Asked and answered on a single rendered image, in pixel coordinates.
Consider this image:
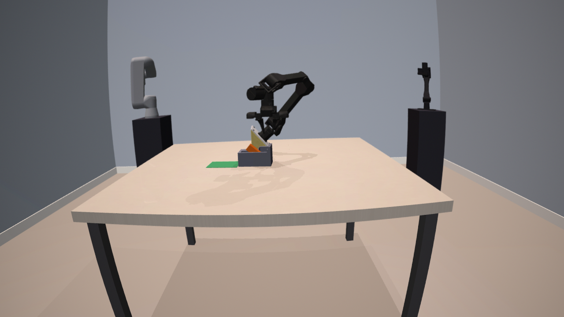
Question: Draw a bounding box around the orange l-shaped part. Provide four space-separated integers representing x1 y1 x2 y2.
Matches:
246 144 261 152

